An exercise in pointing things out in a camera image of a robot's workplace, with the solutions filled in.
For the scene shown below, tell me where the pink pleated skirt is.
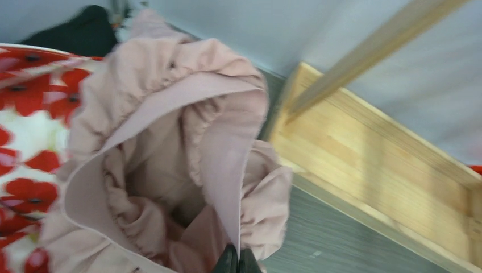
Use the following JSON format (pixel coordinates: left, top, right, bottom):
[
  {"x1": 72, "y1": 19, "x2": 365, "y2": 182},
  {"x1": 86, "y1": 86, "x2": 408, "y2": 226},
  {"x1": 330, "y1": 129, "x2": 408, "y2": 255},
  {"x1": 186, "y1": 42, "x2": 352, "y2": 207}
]
[{"x1": 40, "y1": 9, "x2": 292, "y2": 272}]

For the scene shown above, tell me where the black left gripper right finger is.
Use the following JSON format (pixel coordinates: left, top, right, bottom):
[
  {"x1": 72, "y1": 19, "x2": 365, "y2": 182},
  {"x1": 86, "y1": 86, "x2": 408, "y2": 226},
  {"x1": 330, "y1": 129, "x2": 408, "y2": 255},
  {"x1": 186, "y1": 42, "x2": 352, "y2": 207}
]
[{"x1": 238, "y1": 249, "x2": 262, "y2": 273}]

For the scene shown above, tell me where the black garment in basket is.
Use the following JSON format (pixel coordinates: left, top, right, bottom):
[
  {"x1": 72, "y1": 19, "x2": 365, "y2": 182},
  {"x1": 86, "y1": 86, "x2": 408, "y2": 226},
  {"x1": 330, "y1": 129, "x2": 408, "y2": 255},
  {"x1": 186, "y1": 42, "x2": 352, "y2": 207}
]
[{"x1": 19, "y1": 5, "x2": 118, "y2": 57}]

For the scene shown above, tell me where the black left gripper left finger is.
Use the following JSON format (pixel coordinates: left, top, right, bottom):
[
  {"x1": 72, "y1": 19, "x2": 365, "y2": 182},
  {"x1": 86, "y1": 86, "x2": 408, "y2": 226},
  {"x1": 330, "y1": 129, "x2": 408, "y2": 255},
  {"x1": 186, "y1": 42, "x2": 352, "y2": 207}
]
[{"x1": 211, "y1": 244, "x2": 238, "y2": 273}]

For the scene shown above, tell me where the red poppy print garment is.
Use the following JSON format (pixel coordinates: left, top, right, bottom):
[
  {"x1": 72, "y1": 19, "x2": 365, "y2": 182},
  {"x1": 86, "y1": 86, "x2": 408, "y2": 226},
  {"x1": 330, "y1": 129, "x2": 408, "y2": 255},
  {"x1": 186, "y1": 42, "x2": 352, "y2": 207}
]
[{"x1": 1, "y1": 44, "x2": 102, "y2": 272}]

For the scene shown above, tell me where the wooden hanger rack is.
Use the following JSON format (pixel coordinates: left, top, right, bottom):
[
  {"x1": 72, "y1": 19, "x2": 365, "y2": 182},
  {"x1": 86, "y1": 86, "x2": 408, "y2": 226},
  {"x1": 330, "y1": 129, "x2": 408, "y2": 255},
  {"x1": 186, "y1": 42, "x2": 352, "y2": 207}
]
[{"x1": 269, "y1": 1, "x2": 481, "y2": 272}]

